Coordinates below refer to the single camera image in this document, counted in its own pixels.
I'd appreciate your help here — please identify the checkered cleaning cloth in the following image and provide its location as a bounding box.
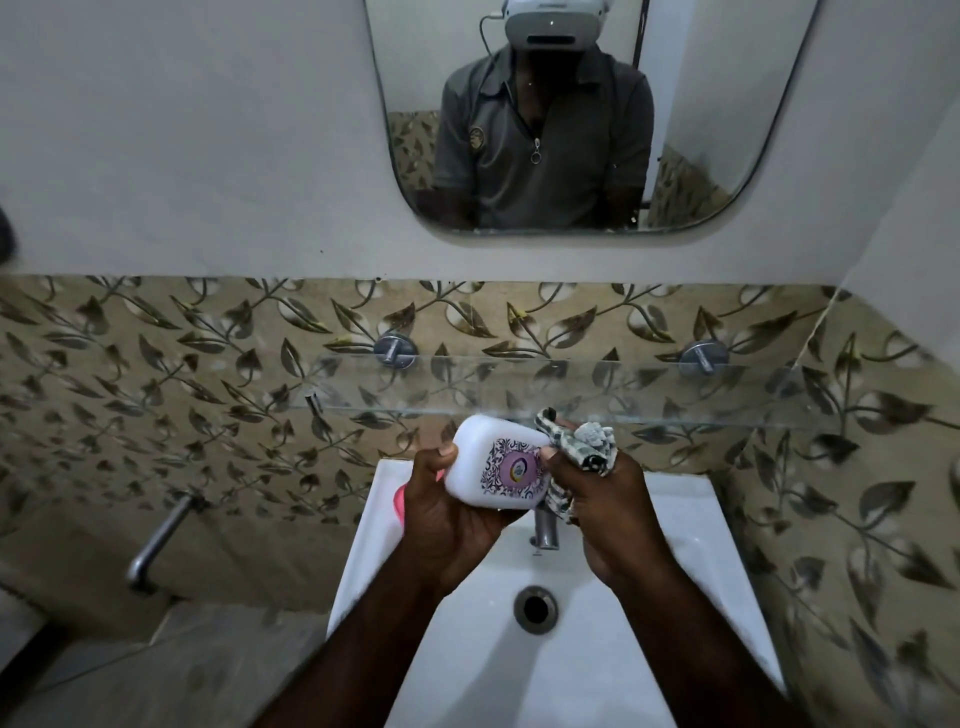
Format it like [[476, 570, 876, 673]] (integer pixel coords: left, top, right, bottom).
[[533, 407, 618, 523]]

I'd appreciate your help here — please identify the person's right forearm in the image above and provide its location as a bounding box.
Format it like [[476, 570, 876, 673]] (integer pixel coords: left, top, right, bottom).
[[614, 569, 815, 728]]

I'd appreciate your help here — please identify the person's right hand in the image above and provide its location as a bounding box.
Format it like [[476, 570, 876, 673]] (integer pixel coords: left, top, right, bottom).
[[538, 443, 674, 595]]

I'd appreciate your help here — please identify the chrome wall tap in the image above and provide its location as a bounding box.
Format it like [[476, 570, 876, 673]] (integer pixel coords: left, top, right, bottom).
[[125, 491, 208, 596]]

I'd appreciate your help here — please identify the person's left hand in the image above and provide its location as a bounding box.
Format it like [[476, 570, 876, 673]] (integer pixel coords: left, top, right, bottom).
[[399, 442, 531, 595]]

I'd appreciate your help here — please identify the white sink basin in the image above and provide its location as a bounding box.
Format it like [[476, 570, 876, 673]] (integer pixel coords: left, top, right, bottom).
[[326, 458, 787, 728]]

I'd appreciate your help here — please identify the chrome faucet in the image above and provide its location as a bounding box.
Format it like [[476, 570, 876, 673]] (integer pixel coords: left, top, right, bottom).
[[530, 500, 562, 553]]

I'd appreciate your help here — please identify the metal sink drain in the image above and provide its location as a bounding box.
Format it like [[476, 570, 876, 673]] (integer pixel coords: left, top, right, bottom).
[[513, 585, 560, 636]]

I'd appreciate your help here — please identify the white soap dish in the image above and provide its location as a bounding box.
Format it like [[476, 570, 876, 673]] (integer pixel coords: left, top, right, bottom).
[[444, 413, 553, 513]]

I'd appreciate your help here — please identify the glass shelf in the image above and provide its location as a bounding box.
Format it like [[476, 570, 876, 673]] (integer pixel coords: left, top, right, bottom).
[[303, 352, 849, 433]]

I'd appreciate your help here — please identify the person's left forearm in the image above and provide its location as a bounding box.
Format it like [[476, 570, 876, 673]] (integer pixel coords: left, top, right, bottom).
[[251, 569, 451, 728]]

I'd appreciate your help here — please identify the rounded wall mirror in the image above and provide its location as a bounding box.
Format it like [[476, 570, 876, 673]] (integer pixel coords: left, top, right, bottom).
[[363, 0, 823, 235]]

